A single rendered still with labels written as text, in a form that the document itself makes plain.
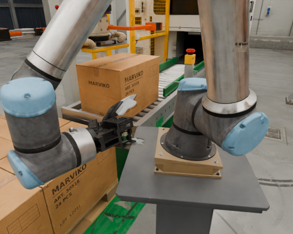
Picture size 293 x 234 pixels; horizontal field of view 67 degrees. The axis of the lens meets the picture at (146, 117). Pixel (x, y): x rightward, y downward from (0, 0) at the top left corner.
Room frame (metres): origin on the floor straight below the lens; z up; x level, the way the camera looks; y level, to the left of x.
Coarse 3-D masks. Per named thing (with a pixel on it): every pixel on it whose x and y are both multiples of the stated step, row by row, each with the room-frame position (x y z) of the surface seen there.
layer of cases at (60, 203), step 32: (0, 128) 1.41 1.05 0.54; (64, 128) 1.41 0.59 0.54; (0, 160) 1.03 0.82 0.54; (96, 160) 1.16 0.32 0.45; (0, 192) 0.79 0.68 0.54; (32, 192) 0.79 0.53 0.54; (64, 192) 0.92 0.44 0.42; (96, 192) 1.13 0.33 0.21; (0, 224) 0.63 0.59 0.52; (32, 224) 0.73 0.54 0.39; (64, 224) 0.88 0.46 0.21
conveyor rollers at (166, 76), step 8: (176, 64) 3.52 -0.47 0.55; (160, 72) 3.05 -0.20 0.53; (168, 72) 3.00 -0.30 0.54; (176, 72) 3.04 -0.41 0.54; (160, 80) 2.66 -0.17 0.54; (168, 80) 2.62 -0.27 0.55; (160, 88) 2.36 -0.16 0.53; (176, 88) 2.37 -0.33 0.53; (160, 96) 2.07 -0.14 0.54; (152, 104) 1.90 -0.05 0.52; (144, 112) 1.74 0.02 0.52; (136, 120) 1.57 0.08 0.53
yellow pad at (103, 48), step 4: (112, 40) 1.56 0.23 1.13; (96, 44) 1.45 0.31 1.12; (100, 44) 1.45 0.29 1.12; (108, 44) 1.55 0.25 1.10; (112, 44) 1.55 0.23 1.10; (116, 44) 1.55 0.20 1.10; (120, 44) 1.57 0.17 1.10; (124, 44) 1.59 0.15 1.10; (128, 44) 1.61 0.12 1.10; (84, 48) 1.41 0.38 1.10; (88, 48) 1.40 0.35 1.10; (92, 48) 1.38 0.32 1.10; (96, 48) 1.39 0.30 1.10; (100, 48) 1.41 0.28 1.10; (104, 48) 1.43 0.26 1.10; (108, 48) 1.45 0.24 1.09; (112, 48) 1.48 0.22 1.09; (116, 48) 1.51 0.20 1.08; (88, 52) 1.37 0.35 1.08; (92, 52) 1.35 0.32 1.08
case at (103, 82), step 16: (80, 64) 1.66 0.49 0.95; (96, 64) 1.66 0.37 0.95; (112, 64) 1.66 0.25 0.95; (128, 64) 1.66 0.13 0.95; (144, 64) 1.75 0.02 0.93; (80, 80) 1.64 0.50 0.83; (96, 80) 1.56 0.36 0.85; (112, 80) 1.50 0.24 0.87; (128, 80) 1.55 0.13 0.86; (144, 80) 1.75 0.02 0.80; (80, 96) 1.65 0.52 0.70; (96, 96) 1.57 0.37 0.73; (112, 96) 1.50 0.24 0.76; (144, 96) 1.75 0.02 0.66; (96, 112) 1.58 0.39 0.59; (128, 112) 1.53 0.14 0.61
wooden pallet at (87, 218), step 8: (112, 184) 1.28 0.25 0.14; (104, 192) 1.20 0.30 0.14; (112, 192) 1.27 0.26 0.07; (96, 200) 1.12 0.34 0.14; (104, 200) 1.23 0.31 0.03; (96, 208) 1.16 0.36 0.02; (104, 208) 1.18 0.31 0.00; (88, 216) 1.09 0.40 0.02; (96, 216) 1.10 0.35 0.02; (80, 224) 1.03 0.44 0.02; (88, 224) 1.03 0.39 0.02; (72, 232) 0.97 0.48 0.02; (80, 232) 0.97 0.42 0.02
